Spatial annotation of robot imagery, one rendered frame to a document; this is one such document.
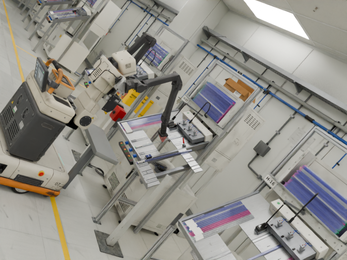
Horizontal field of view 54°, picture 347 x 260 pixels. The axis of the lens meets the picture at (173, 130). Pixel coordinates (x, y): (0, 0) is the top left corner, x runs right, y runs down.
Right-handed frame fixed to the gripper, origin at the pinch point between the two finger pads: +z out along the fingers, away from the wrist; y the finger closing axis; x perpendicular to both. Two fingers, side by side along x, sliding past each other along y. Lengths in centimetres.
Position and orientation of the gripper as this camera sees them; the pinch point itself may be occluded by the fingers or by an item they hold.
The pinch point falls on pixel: (162, 140)
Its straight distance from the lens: 328.6
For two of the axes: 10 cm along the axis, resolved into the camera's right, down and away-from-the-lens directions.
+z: -1.1, 8.5, 5.2
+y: -4.3, -5.1, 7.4
